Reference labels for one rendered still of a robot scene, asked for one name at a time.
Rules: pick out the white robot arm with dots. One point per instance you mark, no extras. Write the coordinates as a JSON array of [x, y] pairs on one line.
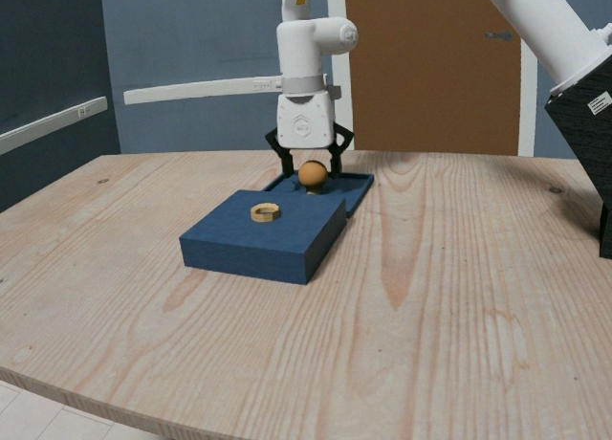
[[550, 28]]

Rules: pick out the tan ball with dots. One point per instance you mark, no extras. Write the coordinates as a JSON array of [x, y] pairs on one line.
[[313, 174]]

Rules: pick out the blue square box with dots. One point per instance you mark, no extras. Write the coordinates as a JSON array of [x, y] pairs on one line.
[[286, 245]]

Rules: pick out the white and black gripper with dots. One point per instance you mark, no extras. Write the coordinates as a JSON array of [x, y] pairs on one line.
[[307, 121]]

